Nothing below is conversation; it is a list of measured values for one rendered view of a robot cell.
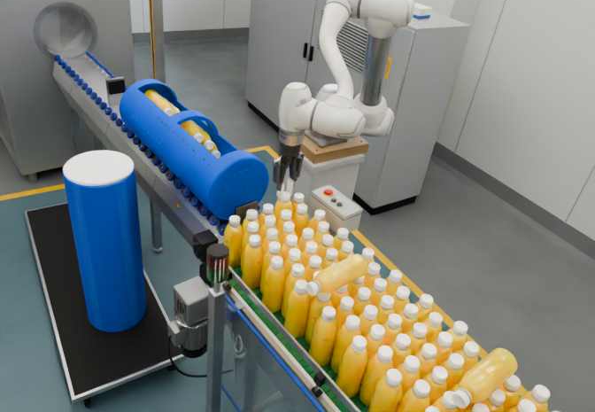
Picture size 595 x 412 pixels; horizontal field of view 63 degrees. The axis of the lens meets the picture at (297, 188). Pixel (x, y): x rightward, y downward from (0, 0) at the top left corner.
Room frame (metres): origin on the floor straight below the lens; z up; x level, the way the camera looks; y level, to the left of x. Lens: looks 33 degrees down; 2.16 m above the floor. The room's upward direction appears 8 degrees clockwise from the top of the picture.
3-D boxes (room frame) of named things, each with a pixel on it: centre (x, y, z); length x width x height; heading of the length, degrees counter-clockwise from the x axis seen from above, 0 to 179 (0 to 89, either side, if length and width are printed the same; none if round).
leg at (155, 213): (2.37, 0.85, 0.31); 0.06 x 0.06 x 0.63; 43
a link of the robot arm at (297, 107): (1.52, 0.03, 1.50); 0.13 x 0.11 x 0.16; 75
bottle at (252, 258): (1.28, 0.12, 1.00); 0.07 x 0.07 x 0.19
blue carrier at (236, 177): (1.90, 0.52, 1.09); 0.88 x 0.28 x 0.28; 43
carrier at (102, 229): (1.70, 0.84, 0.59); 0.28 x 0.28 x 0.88
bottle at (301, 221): (1.50, -0.03, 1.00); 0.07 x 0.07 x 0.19
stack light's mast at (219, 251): (1.02, 0.20, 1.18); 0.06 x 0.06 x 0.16
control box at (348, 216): (1.60, -0.16, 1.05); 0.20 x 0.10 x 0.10; 43
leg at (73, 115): (3.00, 1.62, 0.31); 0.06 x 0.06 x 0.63; 43
